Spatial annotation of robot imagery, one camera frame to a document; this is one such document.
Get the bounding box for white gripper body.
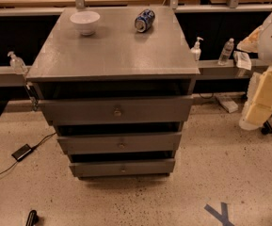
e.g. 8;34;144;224
236;25;264;53

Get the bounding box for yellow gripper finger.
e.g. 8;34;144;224
239;66;272;131

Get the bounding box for grey bottom drawer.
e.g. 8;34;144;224
70;158;175;178

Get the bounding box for grey drawer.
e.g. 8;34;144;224
70;158;175;178
40;96;193;125
57;132;182;155

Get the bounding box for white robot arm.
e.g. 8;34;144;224
233;12;272;130

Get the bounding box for grey middle drawer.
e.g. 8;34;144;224
57;132;182;155

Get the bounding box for grey drawer cabinet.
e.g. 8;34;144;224
25;6;201;179

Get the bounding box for grey top drawer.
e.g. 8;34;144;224
40;96;193;125

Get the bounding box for crumpled paper packet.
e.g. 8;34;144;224
233;51;251;71

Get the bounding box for clear plastic water bottle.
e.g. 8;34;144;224
218;38;234;65

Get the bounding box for white power strip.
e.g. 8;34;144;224
216;95;238;113

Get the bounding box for blue soda can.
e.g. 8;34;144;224
135;8;155;33

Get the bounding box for white ceramic bowl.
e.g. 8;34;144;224
70;10;101;36

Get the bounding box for clear left pump bottle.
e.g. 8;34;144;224
8;51;28;74

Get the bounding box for black power adapter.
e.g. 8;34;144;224
11;144;33;162

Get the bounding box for black object on floor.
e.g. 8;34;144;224
25;210;39;226

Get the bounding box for black adapter cable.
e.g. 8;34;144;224
0;131;57;190

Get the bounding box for grey metal rail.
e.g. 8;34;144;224
0;58;268;88

